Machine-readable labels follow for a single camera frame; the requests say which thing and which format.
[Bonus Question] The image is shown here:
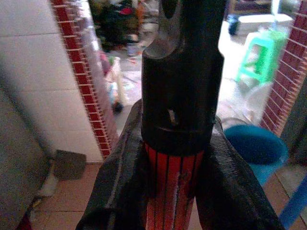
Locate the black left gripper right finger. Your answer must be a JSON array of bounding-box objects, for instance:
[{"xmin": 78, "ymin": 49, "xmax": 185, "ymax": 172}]
[{"xmin": 195, "ymin": 116, "xmax": 286, "ymax": 230}]

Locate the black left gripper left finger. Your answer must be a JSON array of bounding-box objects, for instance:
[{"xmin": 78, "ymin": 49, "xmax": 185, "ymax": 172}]
[{"xmin": 75, "ymin": 98, "xmax": 154, "ymax": 230}]

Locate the red and black broom handle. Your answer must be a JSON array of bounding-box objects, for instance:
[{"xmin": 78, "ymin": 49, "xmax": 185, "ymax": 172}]
[{"xmin": 140, "ymin": 0, "xmax": 227, "ymax": 230}]

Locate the blue plastic bucket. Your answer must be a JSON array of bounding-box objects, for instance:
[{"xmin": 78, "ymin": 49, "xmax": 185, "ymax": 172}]
[{"xmin": 223, "ymin": 124, "xmax": 289, "ymax": 186}]

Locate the grey dustpan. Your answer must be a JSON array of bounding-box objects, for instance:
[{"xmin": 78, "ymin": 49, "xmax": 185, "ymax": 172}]
[{"xmin": 38, "ymin": 149, "xmax": 87, "ymax": 196}]

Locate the blue pole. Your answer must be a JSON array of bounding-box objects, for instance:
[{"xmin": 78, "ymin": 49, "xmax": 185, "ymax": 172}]
[{"xmin": 279, "ymin": 176, "xmax": 307, "ymax": 230}]

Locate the white plastic bag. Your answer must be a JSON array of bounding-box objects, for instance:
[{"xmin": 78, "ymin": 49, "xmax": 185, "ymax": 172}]
[{"xmin": 215, "ymin": 79, "xmax": 275, "ymax": 129}]

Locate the green plastic stool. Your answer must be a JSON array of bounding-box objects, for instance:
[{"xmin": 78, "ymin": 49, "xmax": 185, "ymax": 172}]
[{"xmin": 237, "ymin": 28, "xmax": 290, "ymax": 83}]

